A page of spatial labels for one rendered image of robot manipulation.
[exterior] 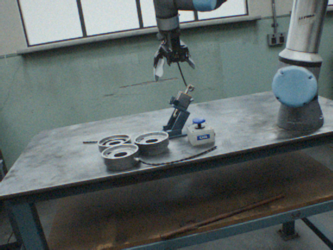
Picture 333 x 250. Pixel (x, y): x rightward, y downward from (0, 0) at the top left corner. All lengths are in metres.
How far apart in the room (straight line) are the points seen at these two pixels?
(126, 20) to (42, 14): 0.63
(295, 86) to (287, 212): 0.45
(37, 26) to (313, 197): 2.22
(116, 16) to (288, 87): 1.93
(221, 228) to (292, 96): 0.47
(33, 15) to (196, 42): 1.25
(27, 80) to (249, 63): 1.76
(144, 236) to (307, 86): 0.65
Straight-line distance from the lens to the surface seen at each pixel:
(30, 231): 1.04
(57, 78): 2.61
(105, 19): 2.64
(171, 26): 1.05
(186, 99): 1.10
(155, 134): 1.05
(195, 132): 0.98
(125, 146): 0.98
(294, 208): 1.16
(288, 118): 1.07
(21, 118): 2.73
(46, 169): 1.05
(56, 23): 2.68
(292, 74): 0.89
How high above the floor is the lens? 1.16
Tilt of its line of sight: 17 degrees down
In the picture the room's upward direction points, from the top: 8 degrees counter-clockwise
